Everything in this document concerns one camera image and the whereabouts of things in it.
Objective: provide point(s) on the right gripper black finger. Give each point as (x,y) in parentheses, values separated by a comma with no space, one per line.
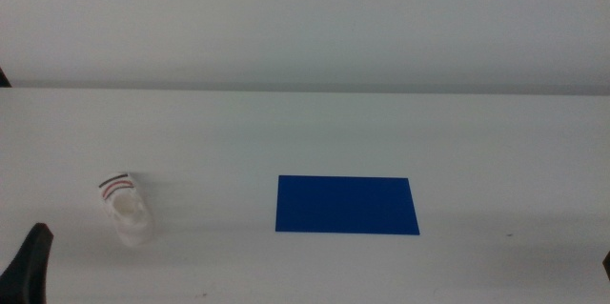
(607,266)

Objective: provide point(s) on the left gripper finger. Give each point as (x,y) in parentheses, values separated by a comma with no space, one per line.
(26,270)

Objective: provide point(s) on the white sneaker with striped heel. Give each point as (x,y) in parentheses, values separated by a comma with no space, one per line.
(128,216)

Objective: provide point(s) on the blue rectangular mat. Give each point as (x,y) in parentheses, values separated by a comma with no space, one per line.
(345,205)

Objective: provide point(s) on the dark object at table edge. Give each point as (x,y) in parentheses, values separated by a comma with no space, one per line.
(3,81)

